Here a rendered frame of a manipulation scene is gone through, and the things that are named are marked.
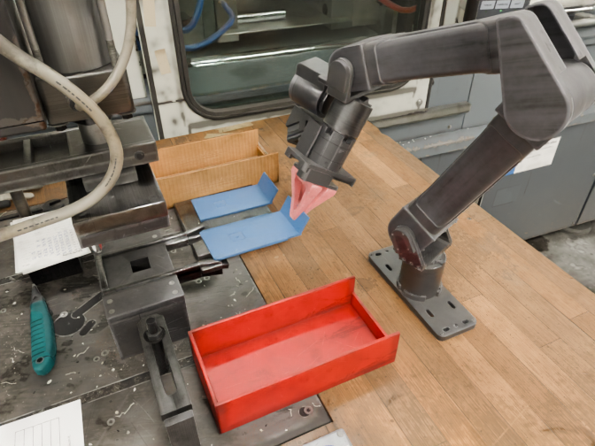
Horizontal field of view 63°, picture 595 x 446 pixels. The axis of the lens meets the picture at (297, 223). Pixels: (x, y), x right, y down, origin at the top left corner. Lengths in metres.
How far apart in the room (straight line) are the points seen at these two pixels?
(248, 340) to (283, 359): 0.06
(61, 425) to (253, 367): 0.24
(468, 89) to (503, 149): 1.10
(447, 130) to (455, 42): 1.13
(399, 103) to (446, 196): 0.88
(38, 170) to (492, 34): 0.50
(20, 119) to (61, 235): 0.37
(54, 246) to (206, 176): 0.30
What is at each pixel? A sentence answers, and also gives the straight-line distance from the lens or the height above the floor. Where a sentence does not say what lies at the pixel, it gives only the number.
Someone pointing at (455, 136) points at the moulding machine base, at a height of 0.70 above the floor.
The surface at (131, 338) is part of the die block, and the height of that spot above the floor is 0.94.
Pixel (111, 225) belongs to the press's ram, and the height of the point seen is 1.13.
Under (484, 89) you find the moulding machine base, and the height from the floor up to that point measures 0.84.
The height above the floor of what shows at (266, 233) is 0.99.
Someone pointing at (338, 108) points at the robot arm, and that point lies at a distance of 0.70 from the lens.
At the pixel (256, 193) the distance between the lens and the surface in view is 0.95.
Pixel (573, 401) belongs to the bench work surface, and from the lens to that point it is 0.75.
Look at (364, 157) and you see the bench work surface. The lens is 1.13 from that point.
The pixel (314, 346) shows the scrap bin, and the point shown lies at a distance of 0.70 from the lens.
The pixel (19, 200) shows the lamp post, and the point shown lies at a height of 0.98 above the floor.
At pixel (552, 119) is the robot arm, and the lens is 0.54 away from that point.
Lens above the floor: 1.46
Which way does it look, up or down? 38 degrees down
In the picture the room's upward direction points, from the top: straight up
